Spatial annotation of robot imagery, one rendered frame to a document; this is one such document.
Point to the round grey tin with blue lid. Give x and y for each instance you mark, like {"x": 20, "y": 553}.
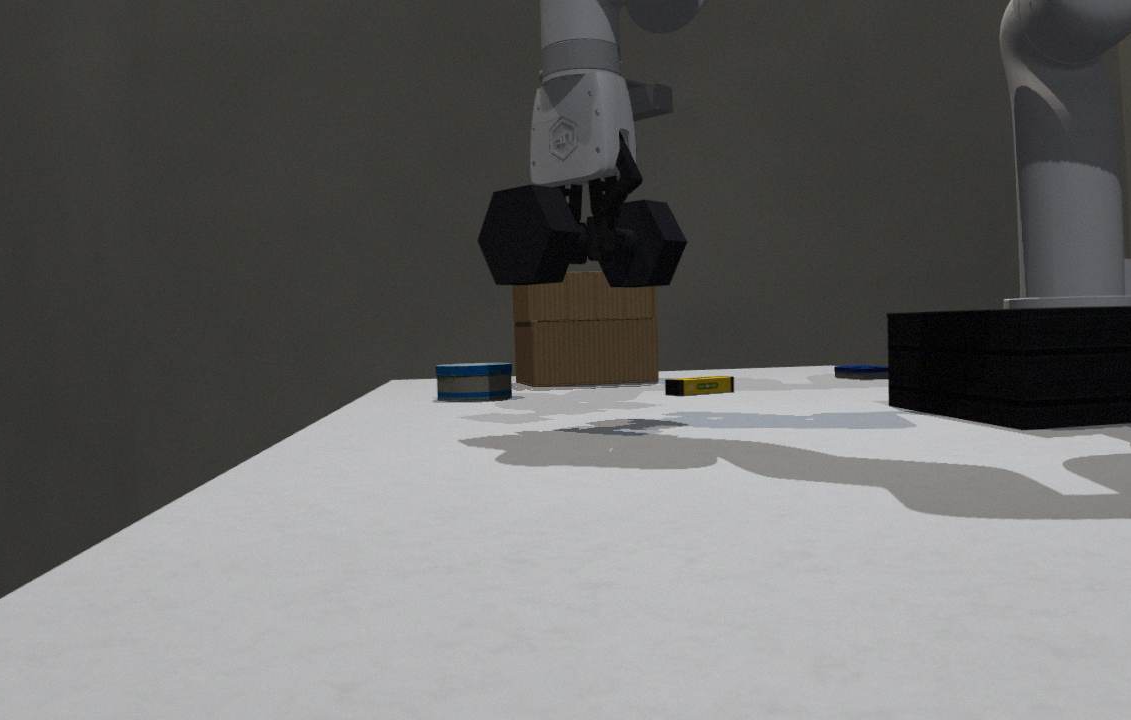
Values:
{"x": 466, "y": 382}

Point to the black hex dumbbell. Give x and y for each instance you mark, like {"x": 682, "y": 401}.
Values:
{"x": 529, "y": 235}

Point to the brown cardboard box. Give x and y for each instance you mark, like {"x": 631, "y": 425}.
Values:
{"x": 556, "y": 346}

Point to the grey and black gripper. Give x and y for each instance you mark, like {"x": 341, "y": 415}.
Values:
{"x": 582, "y": 125}

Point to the yellow spirit level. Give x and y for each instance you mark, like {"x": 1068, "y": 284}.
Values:
{"x": 700, "y": 385}

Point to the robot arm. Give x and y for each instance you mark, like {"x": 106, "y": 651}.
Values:
{"x": 1065, "y": 126}

